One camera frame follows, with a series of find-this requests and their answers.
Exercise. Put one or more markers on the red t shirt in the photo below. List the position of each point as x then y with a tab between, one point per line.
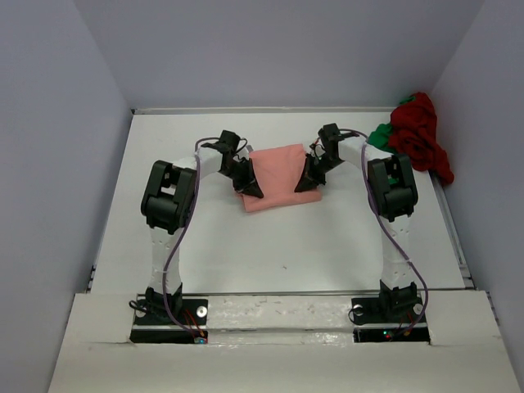
431	156

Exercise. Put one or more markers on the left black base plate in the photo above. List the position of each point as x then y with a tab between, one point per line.
152	325

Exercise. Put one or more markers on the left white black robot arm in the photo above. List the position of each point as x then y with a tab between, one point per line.
168	205

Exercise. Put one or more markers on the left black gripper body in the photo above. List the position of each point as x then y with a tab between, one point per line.
225	172

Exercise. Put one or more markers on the green t shirt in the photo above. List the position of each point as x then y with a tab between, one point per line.
380	137

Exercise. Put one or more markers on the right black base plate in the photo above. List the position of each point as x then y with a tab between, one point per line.
371	325

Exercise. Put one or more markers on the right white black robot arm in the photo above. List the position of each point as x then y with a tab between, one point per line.
392	196

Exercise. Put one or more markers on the pink t shirt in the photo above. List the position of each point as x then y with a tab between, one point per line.
277	171

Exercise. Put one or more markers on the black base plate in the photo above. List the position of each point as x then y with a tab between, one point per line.
152	325
371	325

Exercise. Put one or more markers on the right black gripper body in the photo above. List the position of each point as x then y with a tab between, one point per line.
331	162

